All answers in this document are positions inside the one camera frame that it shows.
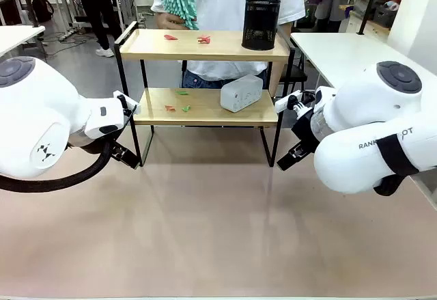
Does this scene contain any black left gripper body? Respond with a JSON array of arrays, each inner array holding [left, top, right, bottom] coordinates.
[[101, 131, 130, 163]]

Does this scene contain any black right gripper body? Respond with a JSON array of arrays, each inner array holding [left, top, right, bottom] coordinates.
[[290, 107, 324, 159]]

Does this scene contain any black mesh pen holder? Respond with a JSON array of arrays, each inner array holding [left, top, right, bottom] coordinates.
[[241, 0, 281, 51]]

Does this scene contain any person's left forearm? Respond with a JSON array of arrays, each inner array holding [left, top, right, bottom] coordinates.
[[269, 22, 294, 98]]

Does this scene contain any person's right hand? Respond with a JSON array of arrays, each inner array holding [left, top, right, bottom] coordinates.
[[156, 12, 191, 30]]

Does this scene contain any large white side table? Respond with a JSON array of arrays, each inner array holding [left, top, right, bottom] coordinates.
[[290, 31, 397, 91]]

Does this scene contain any white floor power strip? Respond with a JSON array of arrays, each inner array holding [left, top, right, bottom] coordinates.
[[57, 28, 78, 43]]

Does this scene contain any grey plastic crate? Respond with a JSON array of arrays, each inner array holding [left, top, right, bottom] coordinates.
[[371, 4, 399, 28]]

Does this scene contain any background person in black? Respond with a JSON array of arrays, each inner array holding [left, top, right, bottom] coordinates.
[[67, 0, 121, 58]]

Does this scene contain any small white side table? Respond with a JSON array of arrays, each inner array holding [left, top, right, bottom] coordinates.
[[0, 25, 46, 58]]

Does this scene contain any black backpack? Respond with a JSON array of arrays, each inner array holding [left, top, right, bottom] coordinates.
[[31, 0, 55, 23]]

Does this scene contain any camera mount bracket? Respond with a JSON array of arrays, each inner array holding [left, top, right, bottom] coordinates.
[[289, 94, 315, 120]]

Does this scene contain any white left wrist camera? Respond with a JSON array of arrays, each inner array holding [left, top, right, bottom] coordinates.
[[112, 90, 142, 115]]

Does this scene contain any black sleeved arm cable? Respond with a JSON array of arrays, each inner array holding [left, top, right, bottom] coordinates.
[[0, 139, 115, 193]]

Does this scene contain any black arm strap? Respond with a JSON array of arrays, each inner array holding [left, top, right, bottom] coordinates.
[[373, 131, 421, 197]]

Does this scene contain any two-tier wood shelf black frame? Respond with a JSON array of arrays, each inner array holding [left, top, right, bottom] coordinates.
[[113, 21, 296, 168]]

